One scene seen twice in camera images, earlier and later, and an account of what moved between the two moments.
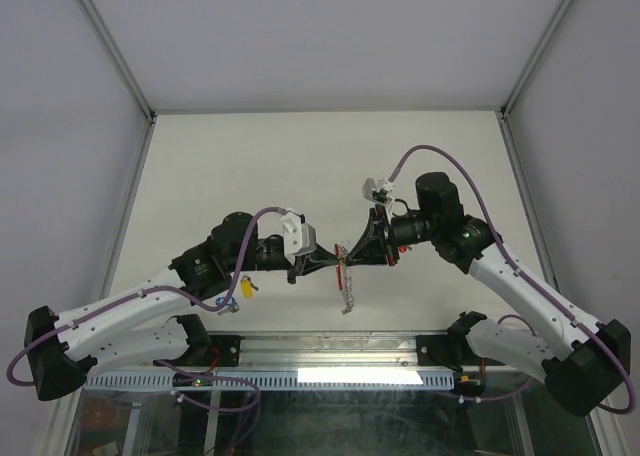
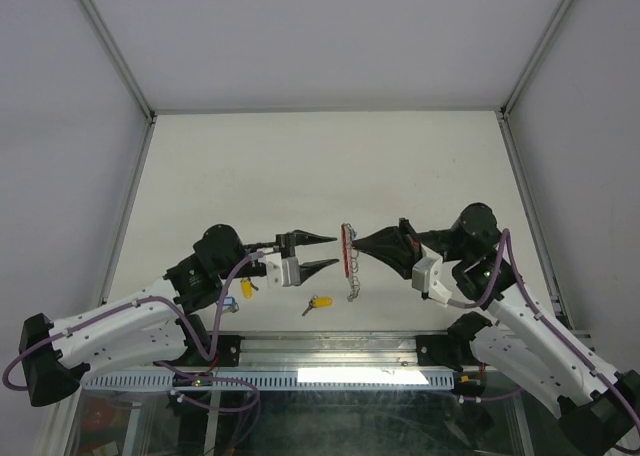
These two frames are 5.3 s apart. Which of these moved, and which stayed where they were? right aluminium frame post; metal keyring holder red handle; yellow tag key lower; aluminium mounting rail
Moved: metal keyring holder red handle
Stayed: yellow tag key lower; right aluminium frame post; aluminium mounting rail
